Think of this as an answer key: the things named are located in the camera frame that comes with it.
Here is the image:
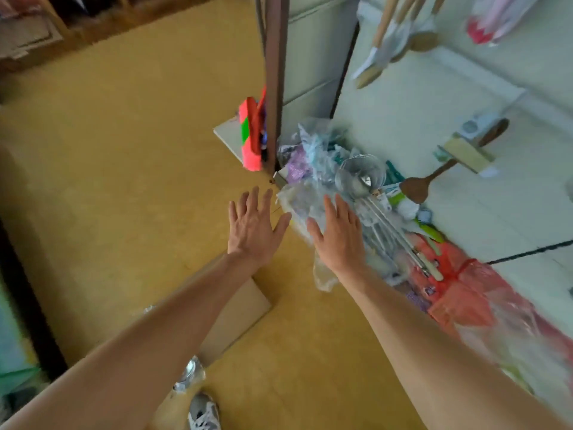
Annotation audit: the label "person's right hand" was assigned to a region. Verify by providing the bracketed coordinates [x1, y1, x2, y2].
[306, 194, 368, 278]

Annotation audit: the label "person's left hand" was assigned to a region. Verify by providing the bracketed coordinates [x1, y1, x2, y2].
[226, 185, 293, 269]

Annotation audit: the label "ladles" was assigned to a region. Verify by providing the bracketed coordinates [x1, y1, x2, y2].
[172, 354, 209, 396]

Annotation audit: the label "person's right forearm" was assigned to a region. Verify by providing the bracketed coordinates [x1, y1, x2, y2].
[335, 264, 569, 430]

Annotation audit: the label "person's left forearm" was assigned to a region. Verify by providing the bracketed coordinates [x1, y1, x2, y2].
[4, 250, 270, 430]

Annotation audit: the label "large steel strainer ladle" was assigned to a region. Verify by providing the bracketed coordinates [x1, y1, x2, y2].
[335, 155, 444, 283]

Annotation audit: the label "pile of plastic wrapped utensils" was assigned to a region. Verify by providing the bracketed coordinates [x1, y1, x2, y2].
[273, 121, 449, 292]

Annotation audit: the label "white flat board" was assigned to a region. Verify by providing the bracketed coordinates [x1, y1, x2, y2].
[213, 116, 247, 162]

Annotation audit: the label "pink green broom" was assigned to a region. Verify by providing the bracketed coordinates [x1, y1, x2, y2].
[237, 89, 268, 173]
[262, 0, 292, 180]

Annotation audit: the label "brown cardboard sheet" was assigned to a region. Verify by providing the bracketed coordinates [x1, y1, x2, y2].
[143, 253, 272, 366]

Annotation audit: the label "dark wooden spatula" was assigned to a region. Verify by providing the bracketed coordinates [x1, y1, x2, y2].
[398, 119, 510, 205]

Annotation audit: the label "red plastic wrapped packets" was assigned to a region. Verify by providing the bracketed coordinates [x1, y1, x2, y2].
[407, 232, 573, 409]

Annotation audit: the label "wooden brushes hanging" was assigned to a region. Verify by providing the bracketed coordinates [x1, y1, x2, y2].
[353, 0, 401, 90]

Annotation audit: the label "grey white sneaker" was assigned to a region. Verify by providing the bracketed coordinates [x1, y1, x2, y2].
[186, 392, 222, 430]

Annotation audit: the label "wooden dish brushes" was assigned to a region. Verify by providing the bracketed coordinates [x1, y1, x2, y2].
[407, 0, 449, 52]

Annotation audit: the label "wooden bookshelf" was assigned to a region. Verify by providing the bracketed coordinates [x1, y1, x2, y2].
[0, 0, 225, 77]

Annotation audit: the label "pink handled whisk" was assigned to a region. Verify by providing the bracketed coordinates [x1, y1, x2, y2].
[467, 0, 543, 45]

